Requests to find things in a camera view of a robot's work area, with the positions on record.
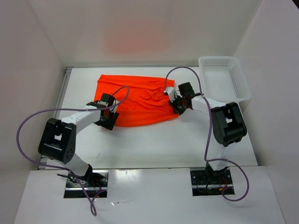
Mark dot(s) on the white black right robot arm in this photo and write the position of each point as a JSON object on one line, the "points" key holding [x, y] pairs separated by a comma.
{"points": [[228, 127]]}

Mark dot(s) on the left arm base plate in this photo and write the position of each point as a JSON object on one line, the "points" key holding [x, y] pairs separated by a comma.
{"points": [[97, 188]]}

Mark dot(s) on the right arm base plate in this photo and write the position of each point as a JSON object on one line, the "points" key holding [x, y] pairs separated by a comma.
{"points": [[202, 185]]}

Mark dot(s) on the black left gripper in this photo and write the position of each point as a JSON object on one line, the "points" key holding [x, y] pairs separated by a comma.
{"points": [[110, 124]]}

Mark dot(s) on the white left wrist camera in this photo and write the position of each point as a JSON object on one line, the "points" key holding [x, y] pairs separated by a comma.
{"points": [[103, 104]]}

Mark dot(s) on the white plastic mesh basket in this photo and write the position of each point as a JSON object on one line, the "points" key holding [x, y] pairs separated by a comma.
{"points": [[223, 79]]}

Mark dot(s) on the orange mesh shorts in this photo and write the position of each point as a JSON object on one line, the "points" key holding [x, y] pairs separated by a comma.
{"points": [[146, 103]]}

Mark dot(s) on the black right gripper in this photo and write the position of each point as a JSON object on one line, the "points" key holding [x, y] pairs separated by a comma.
{"points": [[179, 111]]}

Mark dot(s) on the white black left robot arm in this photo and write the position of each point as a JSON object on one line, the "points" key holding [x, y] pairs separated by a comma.
{"points": [[58, 141]]}

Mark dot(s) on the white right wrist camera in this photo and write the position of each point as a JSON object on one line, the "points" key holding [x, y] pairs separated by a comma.
{"points": [[171, 93]]}

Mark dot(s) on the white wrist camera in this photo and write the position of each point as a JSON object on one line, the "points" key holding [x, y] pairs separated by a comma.
{"points": [[103, 104], [171, 93]]}

